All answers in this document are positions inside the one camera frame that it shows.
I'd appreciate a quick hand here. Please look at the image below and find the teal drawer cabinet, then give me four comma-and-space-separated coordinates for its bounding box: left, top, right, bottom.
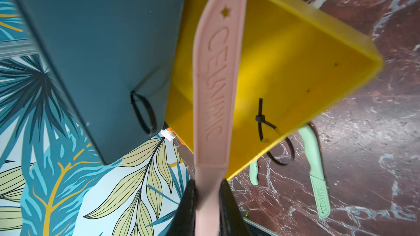
14, 0, 184, 165

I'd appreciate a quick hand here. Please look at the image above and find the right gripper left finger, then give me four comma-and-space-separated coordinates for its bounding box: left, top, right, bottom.
166, 180, 197, 236

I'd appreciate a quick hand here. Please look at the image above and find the yellow drawer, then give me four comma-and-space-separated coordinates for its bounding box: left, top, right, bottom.
163, 0, 385, 181

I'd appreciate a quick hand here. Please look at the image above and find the green knife left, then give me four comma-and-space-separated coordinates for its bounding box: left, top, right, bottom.
249, 160, 259, 186

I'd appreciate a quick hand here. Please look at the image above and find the white orange pipe fitting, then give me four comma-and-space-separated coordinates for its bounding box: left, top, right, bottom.
160, 128, 177, 142

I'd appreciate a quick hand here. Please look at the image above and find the black zip tie loop teal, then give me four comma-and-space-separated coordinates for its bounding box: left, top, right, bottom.
130, 91, 158, 135

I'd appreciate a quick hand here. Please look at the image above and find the green knife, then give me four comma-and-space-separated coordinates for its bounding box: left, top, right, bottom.
298, 125, 331, 219
249, 160, 259, 186

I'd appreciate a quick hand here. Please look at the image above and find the pink knife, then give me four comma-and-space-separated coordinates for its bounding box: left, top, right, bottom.
192, 0, 247, 236

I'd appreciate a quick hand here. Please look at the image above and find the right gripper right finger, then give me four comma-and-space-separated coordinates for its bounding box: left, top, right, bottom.
219, 180, 251, 236

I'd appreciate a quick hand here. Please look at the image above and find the green knife right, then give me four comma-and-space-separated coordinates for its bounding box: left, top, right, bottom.
298, 125, 331, 219

